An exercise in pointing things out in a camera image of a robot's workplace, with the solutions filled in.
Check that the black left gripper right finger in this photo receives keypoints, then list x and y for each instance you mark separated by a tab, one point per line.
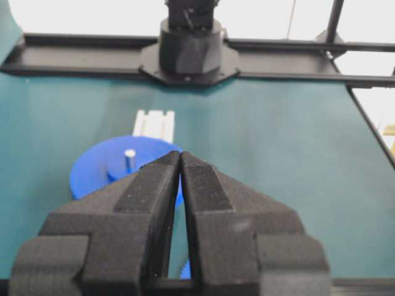
243	242

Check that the small blue gear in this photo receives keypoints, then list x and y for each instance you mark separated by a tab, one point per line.
185	271

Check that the green table mat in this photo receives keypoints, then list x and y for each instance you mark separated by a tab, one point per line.
353	216

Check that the silver metal shaft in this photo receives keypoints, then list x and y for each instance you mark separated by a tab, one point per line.
130	155

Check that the large blue gear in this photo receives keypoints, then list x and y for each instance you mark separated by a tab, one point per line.
102	166

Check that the silver aluminium extrusion rail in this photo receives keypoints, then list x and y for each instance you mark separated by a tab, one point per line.
155	124

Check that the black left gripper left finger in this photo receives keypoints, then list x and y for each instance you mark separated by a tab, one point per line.
104	243

